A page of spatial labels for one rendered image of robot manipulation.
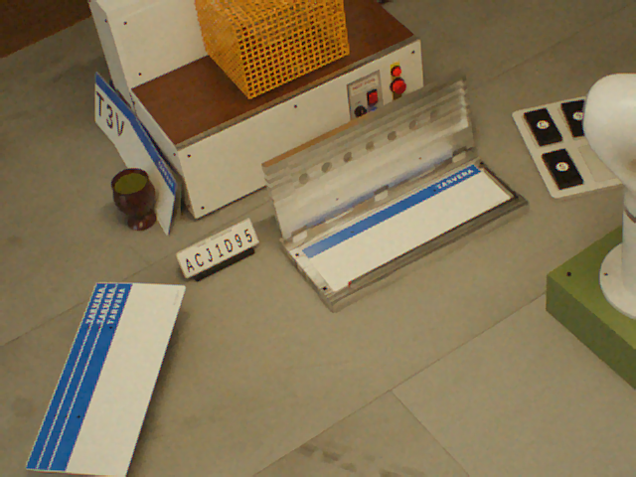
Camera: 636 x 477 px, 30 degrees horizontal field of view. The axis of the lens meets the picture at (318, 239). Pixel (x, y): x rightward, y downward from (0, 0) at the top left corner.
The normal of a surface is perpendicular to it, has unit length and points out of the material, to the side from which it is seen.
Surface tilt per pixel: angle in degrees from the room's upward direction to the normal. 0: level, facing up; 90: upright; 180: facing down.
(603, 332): 90
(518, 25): 0
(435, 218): 0
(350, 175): 83
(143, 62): 90
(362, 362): 0
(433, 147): 83
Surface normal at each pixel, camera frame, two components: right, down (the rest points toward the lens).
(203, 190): 0.50, 0.58
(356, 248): -0.12, -0.69
